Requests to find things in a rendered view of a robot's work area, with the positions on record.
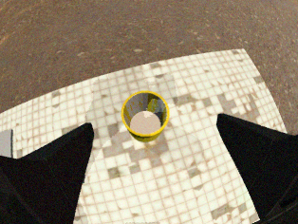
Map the yellow mug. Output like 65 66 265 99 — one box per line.
121 90 169 142

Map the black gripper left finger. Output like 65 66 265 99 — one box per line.
0 122 95 224

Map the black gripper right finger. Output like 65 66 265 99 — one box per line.
216 113 298 219

